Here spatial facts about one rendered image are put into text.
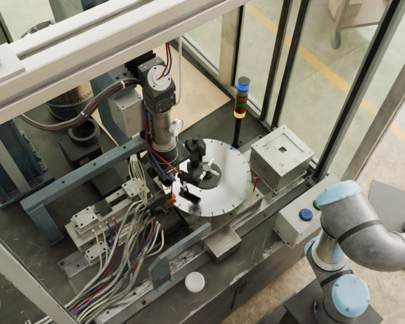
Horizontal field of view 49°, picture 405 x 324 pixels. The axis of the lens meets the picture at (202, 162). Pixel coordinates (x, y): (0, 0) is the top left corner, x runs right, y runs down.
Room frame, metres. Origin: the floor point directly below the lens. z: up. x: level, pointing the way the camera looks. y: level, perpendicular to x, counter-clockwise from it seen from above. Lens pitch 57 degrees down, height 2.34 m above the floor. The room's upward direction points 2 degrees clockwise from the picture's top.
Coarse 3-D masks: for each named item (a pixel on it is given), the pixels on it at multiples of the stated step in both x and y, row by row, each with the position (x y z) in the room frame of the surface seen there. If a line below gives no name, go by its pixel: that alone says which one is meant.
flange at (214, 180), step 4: (204, 164) 0.88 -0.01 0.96; (212, 164) 0.88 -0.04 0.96; (212, 168) 0.86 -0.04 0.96; (216, 168) 0.86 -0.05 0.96; (220, 172) 0.84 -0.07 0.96; (200, 176) 0.82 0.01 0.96; (204, 176) 0.82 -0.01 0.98; (208, 176) 0.82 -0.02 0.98; (212, 176) 0.82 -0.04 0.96; (216, 176) 0.83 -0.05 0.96; (220, 176) 0.83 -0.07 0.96; (204, 180) 0.81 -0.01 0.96; (208, 180) 0.81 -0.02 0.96; (212, 180) 0.81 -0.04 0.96; (216, 180) 0.81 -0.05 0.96; (200, 184) 0.79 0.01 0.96; (204, 184) 0.79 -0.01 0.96; (208, 184) 0.79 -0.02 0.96; (212, 184) 0.79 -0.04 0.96; (216, 184) 0.79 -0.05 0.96
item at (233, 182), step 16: (208, 144) 0.97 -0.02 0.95; (224, 144) 0.98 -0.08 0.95; (208, 160) 0.90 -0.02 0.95; (224, 160) 0.90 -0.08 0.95; (240, 160) 0.90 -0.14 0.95; (176, 176) 0.83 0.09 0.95; (224, 176) 0.83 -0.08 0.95; (240, 176) 0.83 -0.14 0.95; (176, 192) 0.76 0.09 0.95; (192, 192) 0.76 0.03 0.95; (208, 192) 0.76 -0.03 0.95; (224, 192) 0.77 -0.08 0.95; (240, 192) 0.77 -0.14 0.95; (192, 208) 0.70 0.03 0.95; (208, 208) 0.70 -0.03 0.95; (224, 208) 0.70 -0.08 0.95
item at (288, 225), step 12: (324, 180) 0.86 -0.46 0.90; (336, 180) 0.86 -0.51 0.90; (312, 192) 0.81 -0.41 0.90; (288, 204) 0.75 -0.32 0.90; (300, 204) 0.75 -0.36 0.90; (312, 204) 0.75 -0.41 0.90; (288, 216) 0.70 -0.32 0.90; (276, 228) 0.71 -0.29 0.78; (288, 228) 0.68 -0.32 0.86; (300, 228) 0.66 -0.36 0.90; (312, 228) 0.70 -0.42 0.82; (288, 240) 0.66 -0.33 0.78; (300, 240) 0.66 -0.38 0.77
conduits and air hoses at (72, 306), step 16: (144, 176) 0.83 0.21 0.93; (144, 208) 0.72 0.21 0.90; (144, 224) 0.65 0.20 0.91; (160, 224) 0.66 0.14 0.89; (96, 240) 0.61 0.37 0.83; (128, 240) 0.59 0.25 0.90; (128, 256) 0.54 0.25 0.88; (144, 256) 0.53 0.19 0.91; (128, 272) 0.50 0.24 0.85; (96, 288) 0.47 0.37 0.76; (112, 288) 0.46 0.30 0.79; (128, 288) 0.44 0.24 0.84; (80, 304) 0.40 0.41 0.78; (96, 304) 0.40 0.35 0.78; (48, 320) 0.35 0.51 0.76; (80, 320) 0.35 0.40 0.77
